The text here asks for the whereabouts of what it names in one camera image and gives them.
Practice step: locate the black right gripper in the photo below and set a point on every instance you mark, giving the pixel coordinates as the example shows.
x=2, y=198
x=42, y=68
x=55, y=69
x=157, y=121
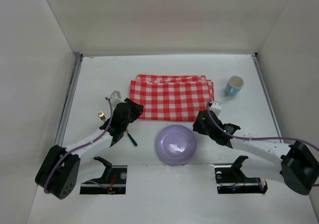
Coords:
x=201, y=125

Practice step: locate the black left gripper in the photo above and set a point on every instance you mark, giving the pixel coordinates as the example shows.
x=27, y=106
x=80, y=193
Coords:
x=132, y=108

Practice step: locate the purple plastic plate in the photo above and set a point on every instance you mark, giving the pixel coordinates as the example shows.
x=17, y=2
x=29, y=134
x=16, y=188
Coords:
x=176, y=144

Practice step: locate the red white checkered cloth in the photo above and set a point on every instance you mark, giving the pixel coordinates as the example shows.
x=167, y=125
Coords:
x=171, y=98

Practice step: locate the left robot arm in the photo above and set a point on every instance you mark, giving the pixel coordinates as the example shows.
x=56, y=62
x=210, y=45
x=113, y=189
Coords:
x=64, y=167

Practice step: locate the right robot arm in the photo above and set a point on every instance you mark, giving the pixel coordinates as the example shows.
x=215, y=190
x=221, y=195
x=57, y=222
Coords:
x=291, y=164

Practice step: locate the blue white mug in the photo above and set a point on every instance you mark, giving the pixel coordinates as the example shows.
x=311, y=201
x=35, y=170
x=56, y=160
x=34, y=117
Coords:
x=234, y=86

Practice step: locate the gold knife green handle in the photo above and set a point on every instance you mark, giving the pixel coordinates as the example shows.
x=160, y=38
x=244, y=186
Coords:
x=131, y=138

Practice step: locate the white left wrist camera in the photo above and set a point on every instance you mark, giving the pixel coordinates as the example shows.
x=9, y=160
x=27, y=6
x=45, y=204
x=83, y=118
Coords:
x=115, y=98

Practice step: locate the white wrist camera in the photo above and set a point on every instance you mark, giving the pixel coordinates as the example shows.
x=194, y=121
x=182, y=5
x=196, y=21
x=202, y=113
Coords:
x=115, y=98
x=215, y=107

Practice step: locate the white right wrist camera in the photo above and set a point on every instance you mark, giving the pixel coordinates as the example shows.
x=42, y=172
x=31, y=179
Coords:
x=215, y=107

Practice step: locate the gold fork green handle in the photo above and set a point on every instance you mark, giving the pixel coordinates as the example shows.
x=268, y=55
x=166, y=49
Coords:
x=102, y=116

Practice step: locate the left aluminium table rail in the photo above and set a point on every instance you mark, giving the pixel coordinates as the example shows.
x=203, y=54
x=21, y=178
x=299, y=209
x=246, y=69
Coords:
x=74, y=74

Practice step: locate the aluminium table rail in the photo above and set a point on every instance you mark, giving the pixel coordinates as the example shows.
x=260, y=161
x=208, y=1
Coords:
x=255, y=60
x=74, y=74

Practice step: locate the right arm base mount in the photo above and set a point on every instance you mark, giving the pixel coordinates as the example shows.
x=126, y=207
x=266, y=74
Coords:
x=231, y=180

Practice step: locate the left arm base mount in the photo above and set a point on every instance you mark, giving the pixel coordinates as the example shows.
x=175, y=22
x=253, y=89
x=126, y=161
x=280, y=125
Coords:
x=104, y=178

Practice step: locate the right aluminium table rail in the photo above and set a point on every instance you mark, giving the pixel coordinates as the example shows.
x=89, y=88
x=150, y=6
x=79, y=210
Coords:
x=255, y=60

